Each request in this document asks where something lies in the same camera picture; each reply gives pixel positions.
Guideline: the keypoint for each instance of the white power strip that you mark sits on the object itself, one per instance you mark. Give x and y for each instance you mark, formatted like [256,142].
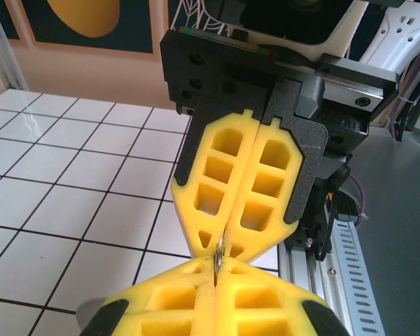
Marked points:
[395,38]

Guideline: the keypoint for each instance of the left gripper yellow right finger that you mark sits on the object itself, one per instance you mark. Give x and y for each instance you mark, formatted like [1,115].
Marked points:
[259,308]

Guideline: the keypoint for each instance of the keyring with black tag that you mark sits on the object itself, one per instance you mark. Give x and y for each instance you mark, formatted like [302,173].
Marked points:
[217,269]

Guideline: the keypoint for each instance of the aluminium frame post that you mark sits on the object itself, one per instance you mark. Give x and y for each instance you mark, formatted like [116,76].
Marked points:
[8,59]

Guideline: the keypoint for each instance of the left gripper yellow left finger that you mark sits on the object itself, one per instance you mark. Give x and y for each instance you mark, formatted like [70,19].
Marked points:
[175,308]

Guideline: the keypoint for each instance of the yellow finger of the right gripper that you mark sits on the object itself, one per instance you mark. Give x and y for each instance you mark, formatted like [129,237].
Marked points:
[185,196]
[311,150]

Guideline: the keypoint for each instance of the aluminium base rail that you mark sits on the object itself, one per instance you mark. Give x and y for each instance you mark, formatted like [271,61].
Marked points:
[301,280]

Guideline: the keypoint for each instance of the grey metal base plate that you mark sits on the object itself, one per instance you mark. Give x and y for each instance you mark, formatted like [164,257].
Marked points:
[406,210]

